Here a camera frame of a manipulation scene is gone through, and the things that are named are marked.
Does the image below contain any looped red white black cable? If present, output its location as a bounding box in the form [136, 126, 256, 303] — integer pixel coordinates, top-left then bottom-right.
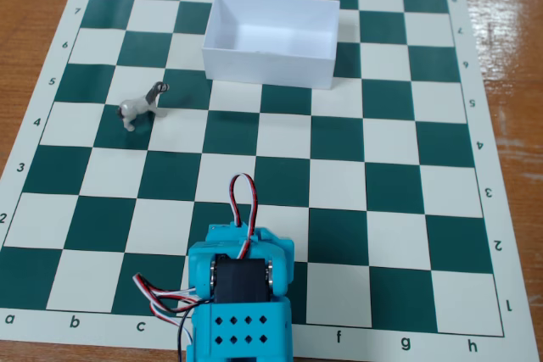
[228, 172, 260, 260]

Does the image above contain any thin black wire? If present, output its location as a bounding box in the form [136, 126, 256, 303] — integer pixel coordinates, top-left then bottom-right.
[176, 305, 197, 362]

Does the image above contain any red white black cable bundle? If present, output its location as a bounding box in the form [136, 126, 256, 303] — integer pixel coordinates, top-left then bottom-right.
[132, 273, 204, 329]

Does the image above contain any white rectangular open box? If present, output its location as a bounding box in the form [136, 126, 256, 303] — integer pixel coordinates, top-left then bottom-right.
[201, 0, 341, 91]

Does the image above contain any green white chessboard mat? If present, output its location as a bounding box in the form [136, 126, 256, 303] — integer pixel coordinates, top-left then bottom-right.
[0, 0, 516, 359]

